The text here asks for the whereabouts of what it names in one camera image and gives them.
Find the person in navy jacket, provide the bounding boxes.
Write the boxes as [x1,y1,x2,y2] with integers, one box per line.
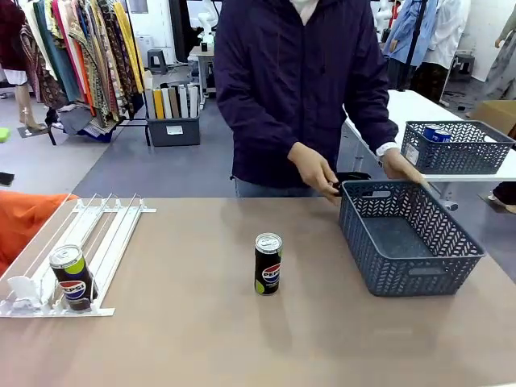
[213,0,401,199]

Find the person's left hand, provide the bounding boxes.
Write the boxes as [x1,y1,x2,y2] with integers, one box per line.
[381,148,430,188]

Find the brown fabric roll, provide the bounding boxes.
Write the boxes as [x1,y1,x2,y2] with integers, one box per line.
[168,87,181,119]

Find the yellow hanging garment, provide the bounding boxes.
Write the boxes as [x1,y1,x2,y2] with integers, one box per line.
[112,0,145,94]

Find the white table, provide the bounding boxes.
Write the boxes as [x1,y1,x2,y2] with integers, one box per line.
[341,89,516,211]

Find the patterned brown hanging garment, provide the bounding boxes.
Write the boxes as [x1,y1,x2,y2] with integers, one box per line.
[86,0,136,122]

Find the white workbench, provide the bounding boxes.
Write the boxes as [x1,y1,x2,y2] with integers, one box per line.
[188,42,218,100]

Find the person's right hand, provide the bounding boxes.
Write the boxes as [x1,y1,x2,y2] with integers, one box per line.
[287,140,344,205]

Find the black stand pole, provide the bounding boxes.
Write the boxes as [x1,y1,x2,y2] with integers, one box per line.
[402,0,429,90]

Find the small black object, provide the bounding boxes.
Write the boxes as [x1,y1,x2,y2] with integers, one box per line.
[332,172,372,197]

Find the cardboard box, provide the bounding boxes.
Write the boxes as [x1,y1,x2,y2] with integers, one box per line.
[472,99,516,140]

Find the white air purifier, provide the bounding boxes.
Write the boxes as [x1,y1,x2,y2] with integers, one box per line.
[135,34,155,61]

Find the grey plastic stool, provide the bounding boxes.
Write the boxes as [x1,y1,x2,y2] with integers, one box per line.
[146,48,169,76]
[453,50,475,77]

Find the yellow fabric roll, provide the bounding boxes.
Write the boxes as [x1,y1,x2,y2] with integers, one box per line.
[152,88,165,120]

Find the grey storage bin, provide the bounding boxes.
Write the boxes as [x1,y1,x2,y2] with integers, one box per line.
[145,114,202,148]

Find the blue-grey plastic basket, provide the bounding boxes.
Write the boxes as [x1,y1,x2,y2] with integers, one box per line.
[338,179,487,298]
[400,119,516,176]

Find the fabric pile on floor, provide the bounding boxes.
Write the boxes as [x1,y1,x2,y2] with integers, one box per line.
[58,104,119,144]

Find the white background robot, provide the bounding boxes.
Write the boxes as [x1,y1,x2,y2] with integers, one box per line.
[196,10,218,46]

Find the bystander's shoe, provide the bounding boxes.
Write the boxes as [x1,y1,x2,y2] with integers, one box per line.
[486,181,516,214]

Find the person's right forearm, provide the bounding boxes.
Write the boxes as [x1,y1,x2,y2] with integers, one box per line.
[219,90,310,163]

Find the white dispenser pusher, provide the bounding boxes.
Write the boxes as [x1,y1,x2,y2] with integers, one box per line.
[6,275,42,312]

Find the orange cloth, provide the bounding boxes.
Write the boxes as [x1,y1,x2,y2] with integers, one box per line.
[0,189,81,276]

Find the orange hanging garment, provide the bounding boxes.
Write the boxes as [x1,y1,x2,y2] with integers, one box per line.
[71,40,98,118]

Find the white wristband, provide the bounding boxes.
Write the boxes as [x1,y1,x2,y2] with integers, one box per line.
[375,142,401,159]

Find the black Pepsi can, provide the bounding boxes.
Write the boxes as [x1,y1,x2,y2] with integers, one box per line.
[48,243,99,314]
[254,232,284,297]

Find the mannequin legs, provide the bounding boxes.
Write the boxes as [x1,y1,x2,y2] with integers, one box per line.
[15,78,48,133]

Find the white can dispenser rack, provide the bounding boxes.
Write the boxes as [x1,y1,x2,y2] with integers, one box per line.
[0,192,157,318]

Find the person's left forearm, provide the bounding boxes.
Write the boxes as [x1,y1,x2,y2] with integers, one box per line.
[342,90,400,156]

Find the teal hanging garment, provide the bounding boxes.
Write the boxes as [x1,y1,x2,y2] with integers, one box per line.
[34,0,81,102]

